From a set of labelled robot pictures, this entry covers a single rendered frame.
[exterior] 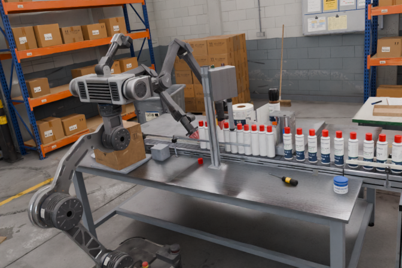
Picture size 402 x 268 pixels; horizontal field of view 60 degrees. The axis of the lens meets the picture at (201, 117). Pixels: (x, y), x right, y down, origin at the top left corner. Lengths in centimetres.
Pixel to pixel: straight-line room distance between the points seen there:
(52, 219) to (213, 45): 440
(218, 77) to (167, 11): 624
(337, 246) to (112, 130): 138
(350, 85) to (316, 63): 72
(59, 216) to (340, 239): 140
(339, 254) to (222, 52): 435
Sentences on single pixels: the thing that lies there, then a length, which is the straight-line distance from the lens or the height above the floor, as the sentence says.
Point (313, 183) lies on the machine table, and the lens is 207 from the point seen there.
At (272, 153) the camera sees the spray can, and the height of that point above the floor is 91.
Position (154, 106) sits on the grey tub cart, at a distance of 486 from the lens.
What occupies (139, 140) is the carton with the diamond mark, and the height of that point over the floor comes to 100.
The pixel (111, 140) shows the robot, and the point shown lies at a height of 114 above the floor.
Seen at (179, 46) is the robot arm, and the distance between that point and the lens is 232.
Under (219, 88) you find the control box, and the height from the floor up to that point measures 136.
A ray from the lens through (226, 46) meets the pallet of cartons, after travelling 574.
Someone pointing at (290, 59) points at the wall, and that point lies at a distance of 687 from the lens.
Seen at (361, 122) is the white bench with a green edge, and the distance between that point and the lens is 323.
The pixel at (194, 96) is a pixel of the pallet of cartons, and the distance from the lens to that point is 625.
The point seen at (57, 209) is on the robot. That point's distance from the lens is 198.
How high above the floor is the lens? 180
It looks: 16 degrees down
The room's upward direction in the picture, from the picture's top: 7 degrees counter-clockwise
